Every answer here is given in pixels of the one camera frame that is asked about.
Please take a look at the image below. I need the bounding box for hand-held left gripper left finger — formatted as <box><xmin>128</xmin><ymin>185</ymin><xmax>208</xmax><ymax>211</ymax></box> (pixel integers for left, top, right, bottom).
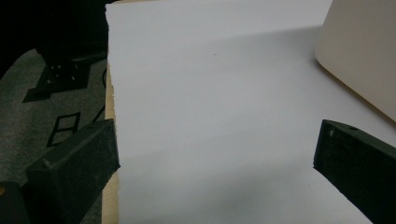
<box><xmin>26</xmin><ymin>119</ymin><xmax>121</xmax><ymax>224</ymax></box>

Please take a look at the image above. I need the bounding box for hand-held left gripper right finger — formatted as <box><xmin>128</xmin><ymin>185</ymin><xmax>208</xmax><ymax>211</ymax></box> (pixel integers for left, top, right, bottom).
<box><xmin>312</xmin><ymin>119</ymin><xmax>396</xmax><ymax>224</ymax></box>

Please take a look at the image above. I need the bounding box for white plastic bin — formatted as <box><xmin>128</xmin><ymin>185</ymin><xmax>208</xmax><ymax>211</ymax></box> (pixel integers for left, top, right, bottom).
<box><xmin>314</xmin><ymin>0</ymin><xmax>396</xmax><ymax>123</ymax></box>

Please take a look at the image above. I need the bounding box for black stand base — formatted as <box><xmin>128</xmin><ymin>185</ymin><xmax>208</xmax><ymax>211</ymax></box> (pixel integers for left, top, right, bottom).
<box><xmin>21</xmin><ymin>46</ymin><xmax>108</xmax><ymax>104</ymax></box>

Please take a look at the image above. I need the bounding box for white paper sheet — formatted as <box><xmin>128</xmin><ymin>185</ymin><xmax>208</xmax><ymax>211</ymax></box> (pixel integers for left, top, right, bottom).
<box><xmin>105</xmin><ymin>0</ymin><xmax>396</xmax><ymax>224</ymax></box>

